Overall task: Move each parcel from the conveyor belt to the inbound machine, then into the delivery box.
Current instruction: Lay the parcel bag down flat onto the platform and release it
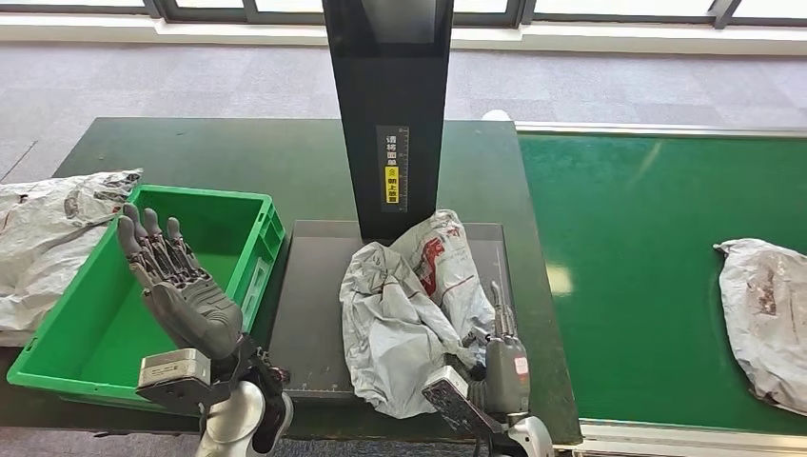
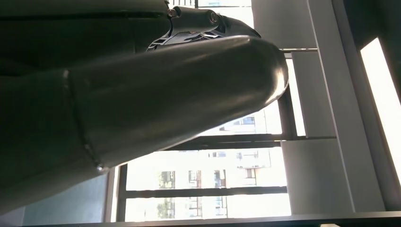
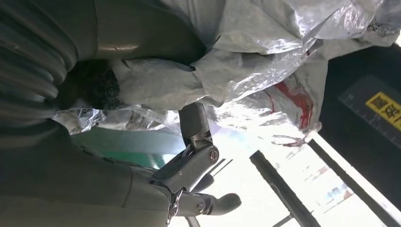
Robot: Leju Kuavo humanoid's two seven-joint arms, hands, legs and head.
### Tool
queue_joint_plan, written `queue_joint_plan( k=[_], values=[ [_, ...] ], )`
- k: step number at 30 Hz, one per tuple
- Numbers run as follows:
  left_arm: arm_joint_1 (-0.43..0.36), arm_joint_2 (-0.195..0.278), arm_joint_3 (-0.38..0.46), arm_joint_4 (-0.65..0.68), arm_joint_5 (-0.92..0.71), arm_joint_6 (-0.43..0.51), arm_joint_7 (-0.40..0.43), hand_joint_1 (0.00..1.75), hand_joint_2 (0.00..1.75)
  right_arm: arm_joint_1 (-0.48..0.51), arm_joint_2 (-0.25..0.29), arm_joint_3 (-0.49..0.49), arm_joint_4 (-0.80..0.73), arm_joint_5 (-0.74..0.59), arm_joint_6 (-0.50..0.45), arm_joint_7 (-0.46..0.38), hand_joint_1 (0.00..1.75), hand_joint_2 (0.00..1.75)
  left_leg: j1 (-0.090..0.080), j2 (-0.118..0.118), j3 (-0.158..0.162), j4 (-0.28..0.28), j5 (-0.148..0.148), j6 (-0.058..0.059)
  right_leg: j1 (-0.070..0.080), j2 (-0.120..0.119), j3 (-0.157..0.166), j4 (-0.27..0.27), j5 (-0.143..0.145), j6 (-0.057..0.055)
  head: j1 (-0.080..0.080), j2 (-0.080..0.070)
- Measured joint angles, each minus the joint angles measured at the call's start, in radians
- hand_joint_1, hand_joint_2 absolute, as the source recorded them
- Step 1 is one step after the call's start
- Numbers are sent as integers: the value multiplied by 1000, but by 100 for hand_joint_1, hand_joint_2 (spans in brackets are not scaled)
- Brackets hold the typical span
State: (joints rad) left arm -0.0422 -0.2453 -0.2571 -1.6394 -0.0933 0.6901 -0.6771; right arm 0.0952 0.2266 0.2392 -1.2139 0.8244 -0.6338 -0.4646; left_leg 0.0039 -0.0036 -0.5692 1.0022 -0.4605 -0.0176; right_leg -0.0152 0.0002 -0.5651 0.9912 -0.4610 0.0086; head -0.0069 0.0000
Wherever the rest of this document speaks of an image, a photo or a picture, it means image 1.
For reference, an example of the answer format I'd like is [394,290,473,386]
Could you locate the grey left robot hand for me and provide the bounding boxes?
[115,201,246,363]

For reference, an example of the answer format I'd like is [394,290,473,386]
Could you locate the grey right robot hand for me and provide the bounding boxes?
[463,280,532,418]

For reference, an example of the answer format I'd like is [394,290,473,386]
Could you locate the grey parcel bag red logo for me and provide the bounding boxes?
[339,209,500,421]

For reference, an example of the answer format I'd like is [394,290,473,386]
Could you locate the green conveyor belt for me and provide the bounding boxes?
[517,132,807,436]

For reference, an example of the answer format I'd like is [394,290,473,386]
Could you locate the grey parcel bag brown stains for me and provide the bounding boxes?
[713,238,807,418]

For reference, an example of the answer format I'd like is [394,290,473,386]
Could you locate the green plastic crate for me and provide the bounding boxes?
[6,184,286,419]

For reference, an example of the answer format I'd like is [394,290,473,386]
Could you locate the dark green table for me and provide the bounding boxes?
[0,116,584,446]

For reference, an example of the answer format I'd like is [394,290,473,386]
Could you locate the black yellow label sticker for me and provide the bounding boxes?
[376,125,411,214]

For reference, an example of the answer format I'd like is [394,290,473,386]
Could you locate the white window sill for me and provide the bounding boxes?
[0,13,807,57]

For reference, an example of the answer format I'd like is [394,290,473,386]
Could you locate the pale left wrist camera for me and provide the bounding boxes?
[135,348,214,408]

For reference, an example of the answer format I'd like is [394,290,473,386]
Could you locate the aluminium conveyor frame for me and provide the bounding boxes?
[513,121,807,457]

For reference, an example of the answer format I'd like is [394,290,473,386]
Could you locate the dark window frame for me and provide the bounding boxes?
[0,0,807,30]

